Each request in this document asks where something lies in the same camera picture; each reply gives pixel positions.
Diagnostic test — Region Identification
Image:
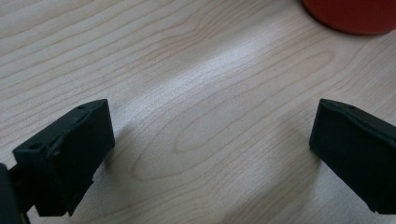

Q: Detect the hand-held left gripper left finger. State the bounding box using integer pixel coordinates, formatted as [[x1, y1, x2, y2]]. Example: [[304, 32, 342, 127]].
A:
[[12, 98, 116, 217]]

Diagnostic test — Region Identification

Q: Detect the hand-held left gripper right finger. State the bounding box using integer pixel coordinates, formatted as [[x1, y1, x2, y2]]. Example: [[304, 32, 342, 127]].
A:
[[308, 98, 396, 216]]

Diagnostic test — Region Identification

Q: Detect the red round container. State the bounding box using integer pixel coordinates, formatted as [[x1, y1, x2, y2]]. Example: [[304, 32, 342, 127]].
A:
[[301, 0, 396, 35]]

